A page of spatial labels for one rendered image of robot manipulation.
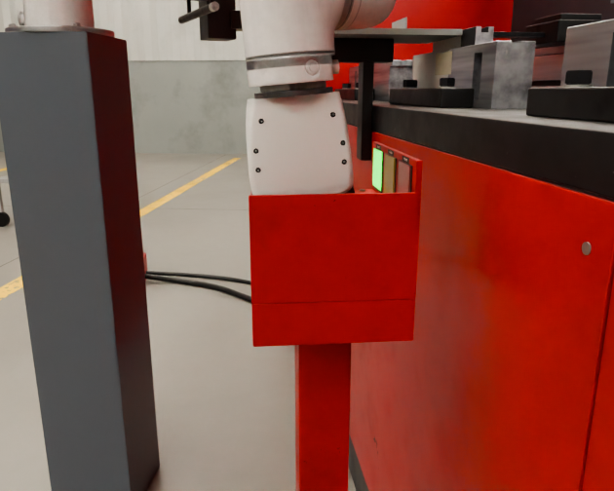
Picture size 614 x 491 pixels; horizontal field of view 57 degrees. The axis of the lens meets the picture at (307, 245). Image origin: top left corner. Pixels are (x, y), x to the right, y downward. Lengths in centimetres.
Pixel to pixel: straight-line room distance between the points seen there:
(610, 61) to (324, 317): 38
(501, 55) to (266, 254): 51
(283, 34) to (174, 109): 814
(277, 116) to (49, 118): 68
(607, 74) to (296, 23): 32
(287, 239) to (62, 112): 69
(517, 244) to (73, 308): 90
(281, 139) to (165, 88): 816
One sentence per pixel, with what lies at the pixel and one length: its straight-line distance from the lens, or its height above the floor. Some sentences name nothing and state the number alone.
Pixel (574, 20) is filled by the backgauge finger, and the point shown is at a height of 102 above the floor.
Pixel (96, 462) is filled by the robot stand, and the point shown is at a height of 14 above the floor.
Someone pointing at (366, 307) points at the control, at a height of 70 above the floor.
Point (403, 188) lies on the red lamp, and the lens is 57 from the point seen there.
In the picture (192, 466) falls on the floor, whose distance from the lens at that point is 155.
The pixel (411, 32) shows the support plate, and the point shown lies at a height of 99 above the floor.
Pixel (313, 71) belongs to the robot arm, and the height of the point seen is 92.
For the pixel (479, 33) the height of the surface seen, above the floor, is 99.
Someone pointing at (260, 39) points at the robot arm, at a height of 94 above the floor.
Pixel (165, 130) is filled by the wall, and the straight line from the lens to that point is 872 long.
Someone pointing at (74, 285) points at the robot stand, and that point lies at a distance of 120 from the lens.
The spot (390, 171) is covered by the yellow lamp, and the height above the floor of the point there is 82.
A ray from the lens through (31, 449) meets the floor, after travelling 173.
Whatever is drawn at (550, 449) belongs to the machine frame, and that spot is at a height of 61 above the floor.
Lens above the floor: 90
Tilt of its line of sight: 15 degrees down
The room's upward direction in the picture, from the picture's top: straight up
